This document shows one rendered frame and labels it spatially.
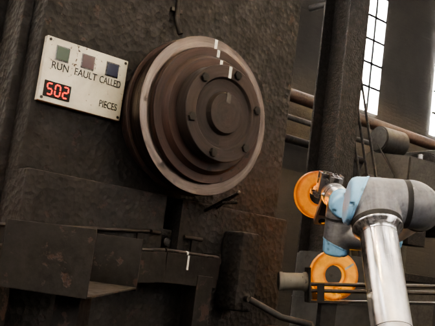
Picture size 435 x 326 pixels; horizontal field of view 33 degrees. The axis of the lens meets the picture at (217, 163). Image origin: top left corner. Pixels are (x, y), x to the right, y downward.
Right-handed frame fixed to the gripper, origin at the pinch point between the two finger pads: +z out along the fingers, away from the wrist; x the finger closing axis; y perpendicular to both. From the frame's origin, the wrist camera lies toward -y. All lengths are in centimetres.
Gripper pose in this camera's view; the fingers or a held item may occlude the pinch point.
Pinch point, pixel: (320, 189)
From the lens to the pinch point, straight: 241.3
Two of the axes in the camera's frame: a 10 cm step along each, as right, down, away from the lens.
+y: 1.9, -9.7, -1.4
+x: -9.8, -1.9, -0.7
